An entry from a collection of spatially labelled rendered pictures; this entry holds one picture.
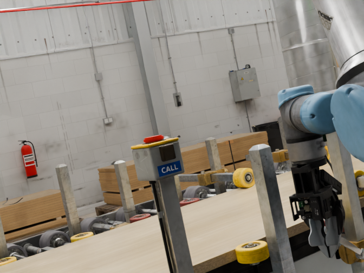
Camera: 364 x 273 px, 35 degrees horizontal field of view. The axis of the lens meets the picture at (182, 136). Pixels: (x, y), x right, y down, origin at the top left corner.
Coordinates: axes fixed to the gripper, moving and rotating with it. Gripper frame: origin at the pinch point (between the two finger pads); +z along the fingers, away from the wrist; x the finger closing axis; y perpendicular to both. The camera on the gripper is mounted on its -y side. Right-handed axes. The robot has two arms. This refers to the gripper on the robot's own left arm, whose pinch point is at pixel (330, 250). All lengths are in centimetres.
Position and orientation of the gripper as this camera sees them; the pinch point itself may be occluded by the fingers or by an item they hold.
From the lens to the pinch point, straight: 130.3
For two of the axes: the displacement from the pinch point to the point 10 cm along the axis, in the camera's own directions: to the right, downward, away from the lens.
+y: -5.7, 1.6, -8.1
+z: 2.0, 9.8, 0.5
